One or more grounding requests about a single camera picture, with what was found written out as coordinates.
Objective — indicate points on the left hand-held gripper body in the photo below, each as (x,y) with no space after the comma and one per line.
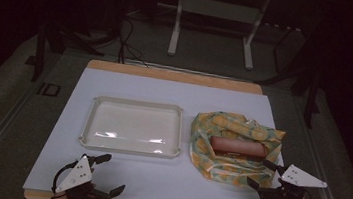
(79,173)

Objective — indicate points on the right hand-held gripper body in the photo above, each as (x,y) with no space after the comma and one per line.
(292,183)

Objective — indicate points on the yellow patterned cloth wrap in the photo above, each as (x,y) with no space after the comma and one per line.
(223,170)

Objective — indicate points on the brown oblong box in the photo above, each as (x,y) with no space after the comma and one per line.
(237,147)

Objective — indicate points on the white table mat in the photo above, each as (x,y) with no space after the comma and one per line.
(142,176)

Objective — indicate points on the white plastic tray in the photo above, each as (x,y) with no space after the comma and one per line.
(132,128)

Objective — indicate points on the black metal stand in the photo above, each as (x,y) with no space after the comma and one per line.
(311,94)
(40,54)

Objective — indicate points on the wooden table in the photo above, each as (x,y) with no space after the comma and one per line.
(173,75)

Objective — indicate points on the white metal stand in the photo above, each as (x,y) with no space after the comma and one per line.
(220,10)

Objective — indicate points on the black floor bracket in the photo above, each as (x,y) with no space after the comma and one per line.
(49,89)

